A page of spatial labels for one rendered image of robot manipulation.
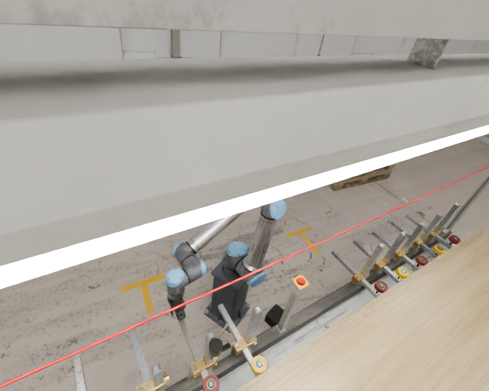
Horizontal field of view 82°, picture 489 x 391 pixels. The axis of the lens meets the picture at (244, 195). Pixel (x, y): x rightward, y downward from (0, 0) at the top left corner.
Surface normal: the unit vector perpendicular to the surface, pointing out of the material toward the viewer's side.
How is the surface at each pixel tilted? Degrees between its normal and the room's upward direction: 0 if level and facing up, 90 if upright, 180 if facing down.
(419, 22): 90
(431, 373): 0
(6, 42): 90
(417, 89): 61
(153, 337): 0
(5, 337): 0
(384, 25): 90
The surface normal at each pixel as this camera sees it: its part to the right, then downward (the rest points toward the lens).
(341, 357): 0.12, -0.77
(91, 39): 0.46, 0.60
